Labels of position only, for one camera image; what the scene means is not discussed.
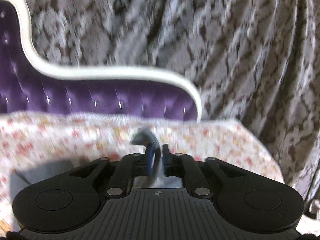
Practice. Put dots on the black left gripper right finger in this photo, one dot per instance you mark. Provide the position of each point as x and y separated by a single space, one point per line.
185 167

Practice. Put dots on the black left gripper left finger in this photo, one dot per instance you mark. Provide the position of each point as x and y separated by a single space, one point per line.
130 167

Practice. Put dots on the grey argyle knit sweater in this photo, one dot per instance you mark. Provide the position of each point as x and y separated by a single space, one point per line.
157 179

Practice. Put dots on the floral bed sheet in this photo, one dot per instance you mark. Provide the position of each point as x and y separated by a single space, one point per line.
36 146

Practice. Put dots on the purple tufted headboard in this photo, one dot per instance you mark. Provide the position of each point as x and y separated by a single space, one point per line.
75 89

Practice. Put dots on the grey damask curtain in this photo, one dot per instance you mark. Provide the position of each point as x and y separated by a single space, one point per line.
253 60

